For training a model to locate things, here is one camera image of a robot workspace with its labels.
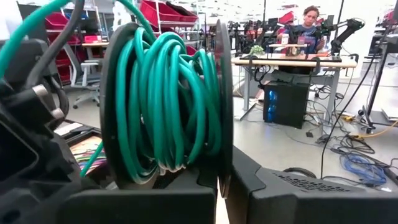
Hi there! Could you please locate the black spool white label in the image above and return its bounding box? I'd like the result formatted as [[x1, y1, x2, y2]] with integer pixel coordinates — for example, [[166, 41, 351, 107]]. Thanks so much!
[[99, 19, 234, 198]]

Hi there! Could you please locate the black computer tower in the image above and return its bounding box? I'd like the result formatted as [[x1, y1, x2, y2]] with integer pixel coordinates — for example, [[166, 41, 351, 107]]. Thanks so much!
[[262, 80, 311, 130]]

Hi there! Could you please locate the metal shelf rack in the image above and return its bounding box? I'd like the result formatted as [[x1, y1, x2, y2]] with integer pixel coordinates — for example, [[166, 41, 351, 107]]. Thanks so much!
[[139, 0, 203, 55]]

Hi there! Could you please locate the red bin storage rack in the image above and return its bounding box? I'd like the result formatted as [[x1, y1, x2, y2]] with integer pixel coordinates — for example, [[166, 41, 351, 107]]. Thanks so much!
[[45, 12, 82, 85]]

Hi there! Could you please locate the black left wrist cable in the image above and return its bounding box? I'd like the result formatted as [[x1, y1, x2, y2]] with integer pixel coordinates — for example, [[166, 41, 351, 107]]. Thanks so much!
[[26, 0, 86, 91]]

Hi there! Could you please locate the multicolour wire bundle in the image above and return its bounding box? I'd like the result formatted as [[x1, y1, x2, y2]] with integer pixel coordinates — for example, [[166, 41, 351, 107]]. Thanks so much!
[[70, 135, 107, 170]]

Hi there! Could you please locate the yellow floor cable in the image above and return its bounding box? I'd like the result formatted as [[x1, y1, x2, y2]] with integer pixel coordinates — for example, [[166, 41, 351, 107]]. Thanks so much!
[[341, 114, 398, 140]]

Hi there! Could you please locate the person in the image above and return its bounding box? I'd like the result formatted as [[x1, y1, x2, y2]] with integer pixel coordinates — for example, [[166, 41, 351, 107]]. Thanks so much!
[[276, 5, 327, 55]]

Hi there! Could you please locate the black coiled floor cable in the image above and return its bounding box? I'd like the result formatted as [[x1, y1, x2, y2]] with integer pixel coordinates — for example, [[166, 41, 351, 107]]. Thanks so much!
[[282, 167, 318, 180]]

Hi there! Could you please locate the grey office chair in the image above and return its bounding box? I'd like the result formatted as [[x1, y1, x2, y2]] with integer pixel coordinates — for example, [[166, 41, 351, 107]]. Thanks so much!
[[63, 43, 103, 110]]

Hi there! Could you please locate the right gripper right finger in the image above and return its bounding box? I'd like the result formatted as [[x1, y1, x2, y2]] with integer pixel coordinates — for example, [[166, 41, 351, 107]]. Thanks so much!
[[225, 146, 398, 224]]

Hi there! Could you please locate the black tripod stand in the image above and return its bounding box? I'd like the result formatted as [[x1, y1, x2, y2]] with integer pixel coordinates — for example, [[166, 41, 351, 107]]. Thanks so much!
[[357, 34, 398, 134]]

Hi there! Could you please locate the green cord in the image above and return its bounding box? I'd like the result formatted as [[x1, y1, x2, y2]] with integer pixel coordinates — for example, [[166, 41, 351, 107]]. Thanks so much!
[[0, 0, 223, 184]]

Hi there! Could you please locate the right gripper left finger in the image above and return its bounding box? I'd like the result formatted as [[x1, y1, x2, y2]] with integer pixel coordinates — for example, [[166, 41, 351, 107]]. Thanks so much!
[[58, 167, 218, 224]]

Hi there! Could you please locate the wooden distant workbench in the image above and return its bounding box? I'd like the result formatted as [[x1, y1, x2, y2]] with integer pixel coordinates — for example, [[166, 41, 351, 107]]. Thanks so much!
[[231, 52, 358, 125]]

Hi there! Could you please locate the blue coiled cable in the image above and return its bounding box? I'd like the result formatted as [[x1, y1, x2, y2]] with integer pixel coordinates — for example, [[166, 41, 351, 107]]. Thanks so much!
[[340, 154, 389, 187]]

